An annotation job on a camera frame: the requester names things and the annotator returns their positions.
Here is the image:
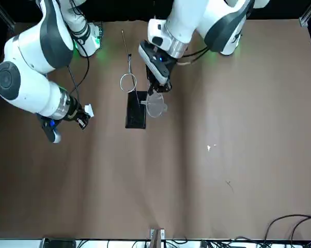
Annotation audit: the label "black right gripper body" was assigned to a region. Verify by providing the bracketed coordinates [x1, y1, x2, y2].
[65, 96, 85, 122]

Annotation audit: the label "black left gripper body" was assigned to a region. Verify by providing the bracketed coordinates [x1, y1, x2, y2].
[146, 53, 179, 86]

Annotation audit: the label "white filter paper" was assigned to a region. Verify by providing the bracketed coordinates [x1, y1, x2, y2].
[84, 103, 95, 118]

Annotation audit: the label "dark grey device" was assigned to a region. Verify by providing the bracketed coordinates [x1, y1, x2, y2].
[40, 236, 77, 248]

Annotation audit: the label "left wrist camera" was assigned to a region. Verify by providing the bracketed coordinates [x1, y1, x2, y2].
[138, 40, 172, 84]

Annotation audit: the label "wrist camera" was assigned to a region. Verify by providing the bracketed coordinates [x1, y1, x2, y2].
[36, 113, 62, 144]
[138, 40, 172, 84]

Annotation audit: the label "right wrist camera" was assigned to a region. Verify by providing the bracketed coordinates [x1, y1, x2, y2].
[36, 113, 62, 144]

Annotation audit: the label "black base ring stand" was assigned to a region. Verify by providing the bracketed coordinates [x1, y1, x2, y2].
[119, 29, 148, 130]

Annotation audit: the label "aluminium frame rail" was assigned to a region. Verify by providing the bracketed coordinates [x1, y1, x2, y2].
[298, 0, 311, 27]
[0, 0, 16, 31]

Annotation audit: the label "aluminium post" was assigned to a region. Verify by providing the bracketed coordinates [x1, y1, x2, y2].
[149, 228, 166, 248]

